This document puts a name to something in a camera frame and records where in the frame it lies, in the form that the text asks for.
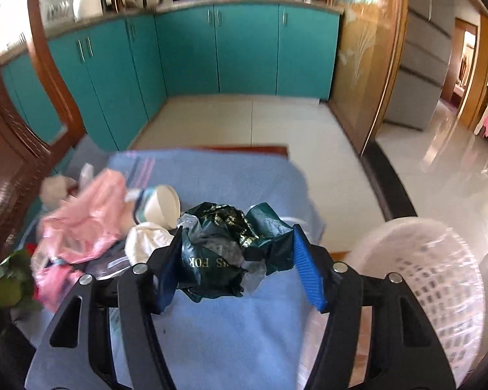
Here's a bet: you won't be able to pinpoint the black door threshold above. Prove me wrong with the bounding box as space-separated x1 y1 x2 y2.
360 142 417 220

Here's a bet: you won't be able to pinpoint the dish rack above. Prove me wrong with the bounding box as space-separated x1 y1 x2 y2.
38 0 76 25

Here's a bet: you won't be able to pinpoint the pink packet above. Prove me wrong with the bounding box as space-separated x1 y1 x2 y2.
33 264 82 313

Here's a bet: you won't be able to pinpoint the wood framed glass door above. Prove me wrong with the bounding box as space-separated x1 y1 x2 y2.
319 0 409 155

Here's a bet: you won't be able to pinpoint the blue striped blanket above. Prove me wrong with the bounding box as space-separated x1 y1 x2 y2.
14 146 330 390

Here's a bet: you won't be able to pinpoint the grey kitchen countertop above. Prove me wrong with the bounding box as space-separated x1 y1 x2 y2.
0 0 344 66

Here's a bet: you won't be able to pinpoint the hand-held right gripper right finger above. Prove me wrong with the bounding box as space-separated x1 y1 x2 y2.
292 223 457 390

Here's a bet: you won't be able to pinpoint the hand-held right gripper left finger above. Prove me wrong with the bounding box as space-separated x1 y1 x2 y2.
29 227 184 390

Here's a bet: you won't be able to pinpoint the pink plastic bag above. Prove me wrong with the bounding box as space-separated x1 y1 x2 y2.
38 169 137 265

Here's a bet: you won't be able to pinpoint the white paper cup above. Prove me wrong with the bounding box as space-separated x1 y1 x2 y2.
132 184 182 230

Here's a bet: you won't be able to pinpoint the wooden door frame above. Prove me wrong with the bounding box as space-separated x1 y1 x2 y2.
439 8 488 131

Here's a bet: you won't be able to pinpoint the silver refrigerator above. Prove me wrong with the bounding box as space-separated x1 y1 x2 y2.
384 0 458 131

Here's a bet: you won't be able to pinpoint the green vegetable leaf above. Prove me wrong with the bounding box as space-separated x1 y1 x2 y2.
0 250 39 319

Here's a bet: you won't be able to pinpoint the dark green plastic bag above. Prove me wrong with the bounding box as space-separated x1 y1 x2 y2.
178 201 295 303

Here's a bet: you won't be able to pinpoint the white plastic basket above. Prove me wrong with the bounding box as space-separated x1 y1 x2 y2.
297 216 486 390

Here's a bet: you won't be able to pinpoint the teal kitchen cabinets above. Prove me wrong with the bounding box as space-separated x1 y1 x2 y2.
0 2 342 151

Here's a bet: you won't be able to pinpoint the crumpled white tissue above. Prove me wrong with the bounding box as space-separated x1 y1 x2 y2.
125 222 175 267

